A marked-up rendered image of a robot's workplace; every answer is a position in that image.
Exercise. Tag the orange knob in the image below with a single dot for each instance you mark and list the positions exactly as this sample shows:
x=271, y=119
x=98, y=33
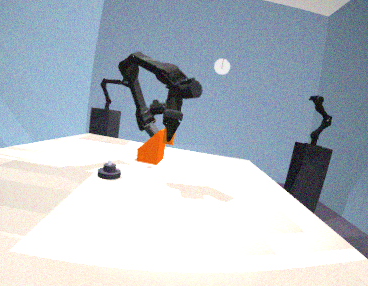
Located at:
x=164, y=141

